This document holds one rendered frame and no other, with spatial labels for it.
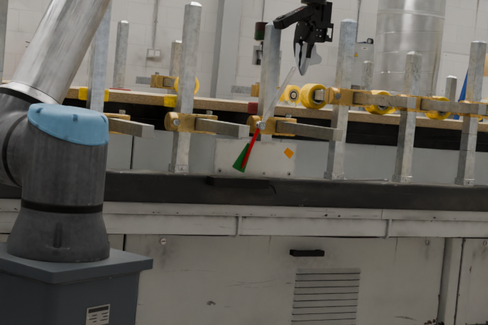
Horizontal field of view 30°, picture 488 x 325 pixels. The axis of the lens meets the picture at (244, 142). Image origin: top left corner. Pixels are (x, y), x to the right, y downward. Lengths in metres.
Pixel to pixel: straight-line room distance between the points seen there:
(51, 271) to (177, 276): 1.23
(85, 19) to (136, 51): 8.03
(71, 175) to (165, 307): 1.19
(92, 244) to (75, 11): 0.49
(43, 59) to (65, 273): 0.47
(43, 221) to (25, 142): 0.15
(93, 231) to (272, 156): 0.98
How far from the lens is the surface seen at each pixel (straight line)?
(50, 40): 1.87
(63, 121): 1.65
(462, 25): 11.88
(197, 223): 2.52
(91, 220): 1.69
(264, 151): 2.55
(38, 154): 1.67
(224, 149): 2.49
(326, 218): 2.72
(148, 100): 2.60
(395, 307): 3.23
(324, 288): 3.04
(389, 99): 2.55
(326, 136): 2.34
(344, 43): 2.68
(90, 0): 1.90
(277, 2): 10.55
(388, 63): 6.49
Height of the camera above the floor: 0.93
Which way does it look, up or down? 3 degrees down
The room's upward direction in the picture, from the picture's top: 5 degrees clockwise
